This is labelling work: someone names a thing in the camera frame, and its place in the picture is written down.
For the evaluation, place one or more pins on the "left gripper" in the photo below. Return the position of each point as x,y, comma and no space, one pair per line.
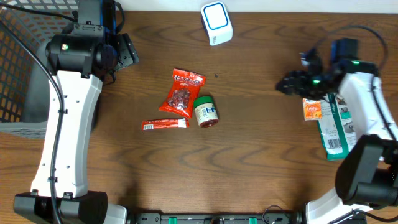
128,54

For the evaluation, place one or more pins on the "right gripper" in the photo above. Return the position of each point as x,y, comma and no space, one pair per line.
297,88

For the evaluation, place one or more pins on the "small orange packet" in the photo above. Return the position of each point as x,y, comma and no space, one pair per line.
312,110

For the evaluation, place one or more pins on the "green 3M product package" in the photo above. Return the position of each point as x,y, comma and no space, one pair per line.
336,127

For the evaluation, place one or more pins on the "red snack bag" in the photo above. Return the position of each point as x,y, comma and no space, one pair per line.
183,93

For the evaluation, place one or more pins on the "red stick packet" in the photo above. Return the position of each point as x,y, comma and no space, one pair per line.
164,124

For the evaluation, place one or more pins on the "green-lid seasoning jar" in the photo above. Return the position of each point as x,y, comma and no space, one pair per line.
205,111

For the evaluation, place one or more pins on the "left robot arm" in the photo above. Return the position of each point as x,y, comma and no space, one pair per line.
59,192

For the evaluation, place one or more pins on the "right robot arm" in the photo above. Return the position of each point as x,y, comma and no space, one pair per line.
367,178

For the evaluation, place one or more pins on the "white barcode scanner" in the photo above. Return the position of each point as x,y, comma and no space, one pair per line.
216,23

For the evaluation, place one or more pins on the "grey plastic mesh basket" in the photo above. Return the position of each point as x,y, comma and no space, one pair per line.
24,87

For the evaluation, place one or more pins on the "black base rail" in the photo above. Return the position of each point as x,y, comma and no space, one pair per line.
270,218

